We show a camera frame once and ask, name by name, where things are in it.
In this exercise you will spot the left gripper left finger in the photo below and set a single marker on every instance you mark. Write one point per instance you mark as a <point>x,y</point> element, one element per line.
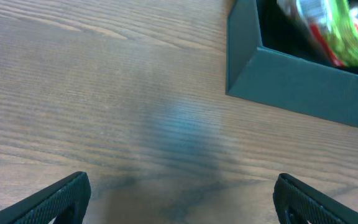
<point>63,202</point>

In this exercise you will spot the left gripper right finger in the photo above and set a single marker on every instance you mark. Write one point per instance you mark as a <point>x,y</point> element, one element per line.
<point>298,203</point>

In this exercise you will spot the dark green box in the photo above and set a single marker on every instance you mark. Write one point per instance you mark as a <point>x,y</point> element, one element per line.
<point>269,61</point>

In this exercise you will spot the Haribo worms gummy bag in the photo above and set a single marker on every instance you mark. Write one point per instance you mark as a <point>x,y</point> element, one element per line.
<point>330,25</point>

